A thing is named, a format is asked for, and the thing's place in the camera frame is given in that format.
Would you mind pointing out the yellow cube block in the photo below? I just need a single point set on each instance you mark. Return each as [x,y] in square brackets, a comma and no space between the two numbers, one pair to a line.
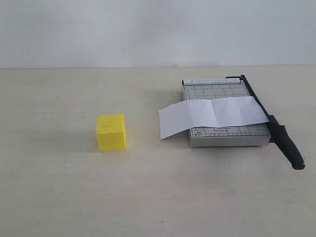
[111,132]

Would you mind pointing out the white paper sheet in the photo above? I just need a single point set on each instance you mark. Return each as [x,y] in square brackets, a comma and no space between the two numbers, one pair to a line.
[222,112]

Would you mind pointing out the black cutter blade arm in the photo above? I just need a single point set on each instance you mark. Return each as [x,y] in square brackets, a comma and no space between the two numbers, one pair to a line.
[279,135]

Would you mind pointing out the grey paper cutter base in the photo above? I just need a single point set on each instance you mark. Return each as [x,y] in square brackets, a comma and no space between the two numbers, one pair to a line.
[249,135]

